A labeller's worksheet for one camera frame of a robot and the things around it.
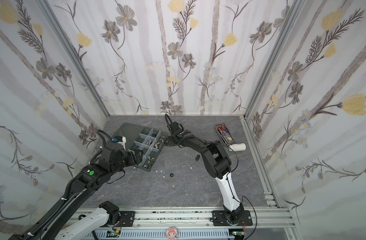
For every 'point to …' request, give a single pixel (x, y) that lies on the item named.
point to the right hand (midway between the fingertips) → (169, 135)
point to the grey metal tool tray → (224, 134)
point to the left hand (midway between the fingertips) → (135, 150)
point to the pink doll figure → (172, 233)
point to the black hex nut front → (171, 175)
